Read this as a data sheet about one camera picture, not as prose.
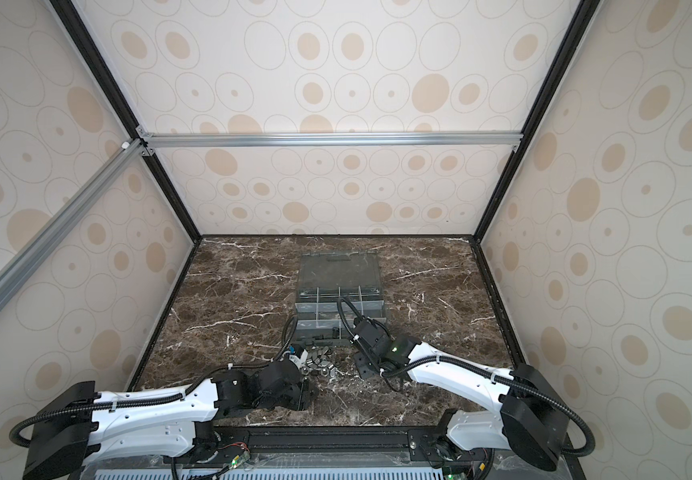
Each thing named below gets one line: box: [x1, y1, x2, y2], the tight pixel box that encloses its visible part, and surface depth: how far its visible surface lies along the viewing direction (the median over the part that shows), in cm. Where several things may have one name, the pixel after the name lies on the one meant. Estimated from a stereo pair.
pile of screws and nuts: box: [301, 345, 374, 394], surface depth 87 cm
